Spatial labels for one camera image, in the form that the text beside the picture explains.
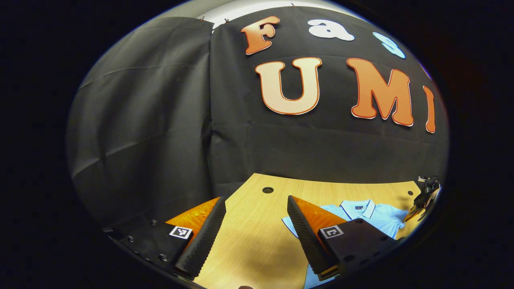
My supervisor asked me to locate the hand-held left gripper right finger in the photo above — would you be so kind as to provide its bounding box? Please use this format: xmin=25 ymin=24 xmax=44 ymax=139
xmin=287 ymin=195 xmax=403 ymax=281

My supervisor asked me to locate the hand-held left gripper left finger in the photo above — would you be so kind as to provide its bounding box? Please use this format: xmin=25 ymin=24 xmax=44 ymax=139
xmin=104 ymin=196 xmax=227 ymax=281

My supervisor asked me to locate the light blue T-shirt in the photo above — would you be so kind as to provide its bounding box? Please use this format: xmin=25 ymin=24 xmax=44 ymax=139
xmin=281 ymin=199 xmax=409 ymax=289

